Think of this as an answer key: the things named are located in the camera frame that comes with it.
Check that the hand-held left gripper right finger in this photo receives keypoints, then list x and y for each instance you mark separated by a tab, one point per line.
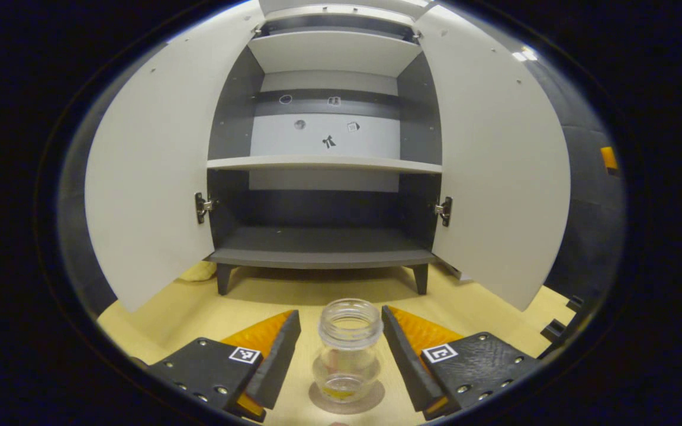
405	361

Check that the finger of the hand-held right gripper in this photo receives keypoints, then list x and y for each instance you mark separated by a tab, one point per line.
609	160

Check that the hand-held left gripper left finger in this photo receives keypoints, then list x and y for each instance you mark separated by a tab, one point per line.
279	361

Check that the clear glass bottle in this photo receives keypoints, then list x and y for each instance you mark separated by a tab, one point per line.
350	331

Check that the grey cabinet door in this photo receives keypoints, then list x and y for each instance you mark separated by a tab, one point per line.
151	177
495	177

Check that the black backdrop cloth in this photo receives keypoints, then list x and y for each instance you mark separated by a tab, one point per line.
589	225

